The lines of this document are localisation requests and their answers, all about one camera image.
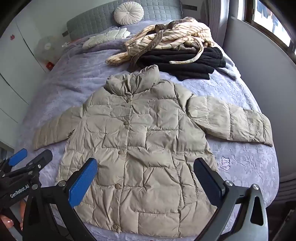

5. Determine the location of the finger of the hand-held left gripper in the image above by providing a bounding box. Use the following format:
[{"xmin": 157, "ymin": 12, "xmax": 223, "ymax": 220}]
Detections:
[
  {"xmin": 23, "ymin": 149, "xmax": 53, "ymax": 176},
  {"xmin": 5, "ymin": 149, "xmax": 28, "ymax": 172}
]

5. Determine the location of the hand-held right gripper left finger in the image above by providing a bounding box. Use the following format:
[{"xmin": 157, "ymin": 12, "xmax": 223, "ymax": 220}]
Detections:
[{"xmin": 22, "ymin": 158, "xmax": 99, "ymax": 241}]

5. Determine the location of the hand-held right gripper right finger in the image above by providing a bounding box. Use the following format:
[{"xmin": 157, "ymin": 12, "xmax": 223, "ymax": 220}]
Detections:
[{"xmin": 194, "ymin": 158, "xmax": 270, "ymax": 241}]

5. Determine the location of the beige puffer jacket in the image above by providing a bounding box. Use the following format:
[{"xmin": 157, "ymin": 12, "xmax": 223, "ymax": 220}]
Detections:
[{"xmin": 33, "ymin": 65, "xmax": 274, "ymax": 240}]

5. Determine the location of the person's left hand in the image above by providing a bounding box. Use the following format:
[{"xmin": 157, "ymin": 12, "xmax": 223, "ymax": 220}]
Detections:
[{"xmin": 0, "ymin": 200, "xmax": 26, "ymax": 232}]

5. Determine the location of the bed with lilac blanket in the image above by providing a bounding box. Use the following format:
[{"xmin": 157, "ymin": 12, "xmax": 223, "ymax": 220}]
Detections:
[{"xmin": 14, "ymin": 20, "xmax": 281, "ymax": 241}]

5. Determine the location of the white wardrobe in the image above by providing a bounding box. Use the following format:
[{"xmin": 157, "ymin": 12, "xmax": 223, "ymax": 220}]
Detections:
[{"xmin": 0, "ymin": 9, "xmax": 60, "ymax": 149}]

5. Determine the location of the white standing fan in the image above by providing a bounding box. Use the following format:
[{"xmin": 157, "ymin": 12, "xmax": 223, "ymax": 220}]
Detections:
[{"xmin": 36, "ymin": 36, "xmax": 62, "ymax": 64}]

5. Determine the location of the black folded garment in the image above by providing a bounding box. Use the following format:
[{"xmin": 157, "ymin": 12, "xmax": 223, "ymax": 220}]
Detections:
[{"xmin": 135, "ymin": 46, "xmax": 226, "ymax": 81}]

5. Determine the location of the white quilted garment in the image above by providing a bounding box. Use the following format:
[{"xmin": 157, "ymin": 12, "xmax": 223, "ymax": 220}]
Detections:
[{"xmin": 82, "ymin": 27, "xmax": 131, "ymax": 49}]

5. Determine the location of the grey quilted headboard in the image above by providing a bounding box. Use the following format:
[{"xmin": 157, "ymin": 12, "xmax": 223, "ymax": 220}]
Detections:
[{"xmin": 62, "ymin": 0, "xmax": 185, "ymax": 39}]

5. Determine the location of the cream striped robe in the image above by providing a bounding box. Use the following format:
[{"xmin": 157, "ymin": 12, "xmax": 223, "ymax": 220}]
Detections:
[{"xmin": 105, "ymin": 17, "xmax": 214, "ymax": 70}]

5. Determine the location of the round cream cushion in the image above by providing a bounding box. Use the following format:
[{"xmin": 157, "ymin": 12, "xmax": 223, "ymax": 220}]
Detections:
[{"xmin": 113, "ymin": 3, "xmax": 144, "ymax": 25}]

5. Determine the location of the grey curtain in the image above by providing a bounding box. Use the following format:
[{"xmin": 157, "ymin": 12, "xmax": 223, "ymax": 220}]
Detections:
[{"xmin": 203, "ymin": 0, "xmax": 229, "ymax": 44}]

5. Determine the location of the window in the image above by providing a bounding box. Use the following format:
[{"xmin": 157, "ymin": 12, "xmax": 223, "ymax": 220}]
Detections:
[{"xmin": 245, "ymin": 0, "xmax": 296, "ymax": 56}]

